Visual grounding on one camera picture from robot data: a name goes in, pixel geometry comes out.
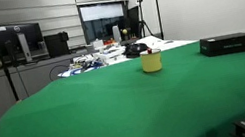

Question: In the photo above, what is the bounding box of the large dark display screen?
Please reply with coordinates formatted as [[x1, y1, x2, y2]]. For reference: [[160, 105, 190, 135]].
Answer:
[[77, 0, 131, 48]]

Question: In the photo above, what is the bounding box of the black camera tripod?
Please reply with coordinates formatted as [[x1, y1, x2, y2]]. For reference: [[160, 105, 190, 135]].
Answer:
[[132, 0, 155, 39]]

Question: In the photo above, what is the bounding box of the black Dell monitor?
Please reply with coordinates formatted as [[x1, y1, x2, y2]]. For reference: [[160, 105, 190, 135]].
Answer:
[[0, 16, 51, 68]]

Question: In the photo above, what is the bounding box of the green tablecloth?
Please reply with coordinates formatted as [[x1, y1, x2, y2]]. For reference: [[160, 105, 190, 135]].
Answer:
[[0, 33, 245, 137]]

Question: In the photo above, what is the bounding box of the black slim monitor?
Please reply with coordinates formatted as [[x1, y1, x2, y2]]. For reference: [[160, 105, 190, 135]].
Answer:
[[126, 5, 144, 39]]

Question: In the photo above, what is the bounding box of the black cable loop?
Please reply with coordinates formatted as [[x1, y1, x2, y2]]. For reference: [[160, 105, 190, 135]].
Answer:
[[47, 63, 72, 82]]

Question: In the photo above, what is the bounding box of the black round pouch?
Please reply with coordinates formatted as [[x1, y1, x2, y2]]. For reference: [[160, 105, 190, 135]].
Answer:
[[122, 40, 151, 61]]

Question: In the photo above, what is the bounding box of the white table sheet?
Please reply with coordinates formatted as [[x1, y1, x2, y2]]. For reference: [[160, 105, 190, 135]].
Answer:
[[104, 27, 199, 67]]

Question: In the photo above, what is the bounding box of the blue white cable bundle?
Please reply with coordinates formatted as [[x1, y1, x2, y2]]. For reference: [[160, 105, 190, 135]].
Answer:
[[56, 60, 107, 80]]

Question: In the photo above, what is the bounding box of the white bottle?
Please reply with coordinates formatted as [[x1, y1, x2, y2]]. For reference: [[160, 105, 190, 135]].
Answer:
[[111, 24, 123, 43]]

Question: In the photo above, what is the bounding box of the yellow enamel mug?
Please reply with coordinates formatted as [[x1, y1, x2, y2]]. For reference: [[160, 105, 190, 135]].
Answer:
[[139, 47, 166, 75]]

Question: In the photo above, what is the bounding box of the black rectangular box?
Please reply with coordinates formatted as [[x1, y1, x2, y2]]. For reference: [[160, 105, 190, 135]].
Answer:
[[198, 31, 245, 61]]

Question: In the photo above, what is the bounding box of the white device clutter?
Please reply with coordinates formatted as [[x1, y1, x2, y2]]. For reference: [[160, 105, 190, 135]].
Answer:
[[70, 34, 129, 72]]

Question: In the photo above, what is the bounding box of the black small desktop computer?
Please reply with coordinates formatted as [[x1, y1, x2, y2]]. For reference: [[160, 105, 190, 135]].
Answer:
[[43, 30, 72, 59]]

